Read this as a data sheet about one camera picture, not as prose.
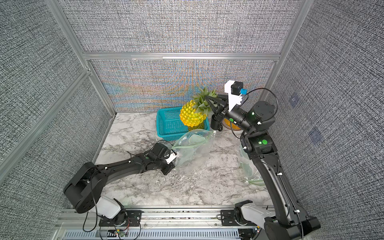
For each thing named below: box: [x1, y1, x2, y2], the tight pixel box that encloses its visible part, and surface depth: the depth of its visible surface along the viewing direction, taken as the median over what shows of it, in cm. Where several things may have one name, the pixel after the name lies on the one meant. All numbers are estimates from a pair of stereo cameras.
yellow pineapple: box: [181, 116, 207, 131], surface depth 64 cm
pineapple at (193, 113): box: [180, 87, 218, 131], surface depth 61 cm
